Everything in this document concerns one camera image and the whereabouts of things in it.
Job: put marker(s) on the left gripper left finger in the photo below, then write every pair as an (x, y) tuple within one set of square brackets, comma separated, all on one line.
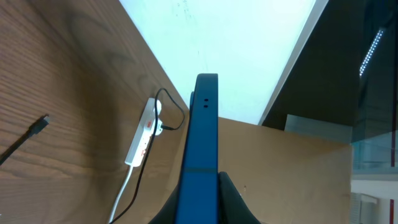
[(168, 212)]

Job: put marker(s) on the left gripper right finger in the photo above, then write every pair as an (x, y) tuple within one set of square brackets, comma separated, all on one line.
[(232, 208)]

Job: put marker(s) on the blue Galaxy smartphone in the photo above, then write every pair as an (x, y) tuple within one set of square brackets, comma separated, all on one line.
[(197, 197)]

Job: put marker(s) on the white USB charger plug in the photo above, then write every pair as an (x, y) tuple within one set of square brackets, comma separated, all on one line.
[(157, 109)]

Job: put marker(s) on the white power strip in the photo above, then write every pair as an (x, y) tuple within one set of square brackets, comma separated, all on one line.
[(142, 135)]

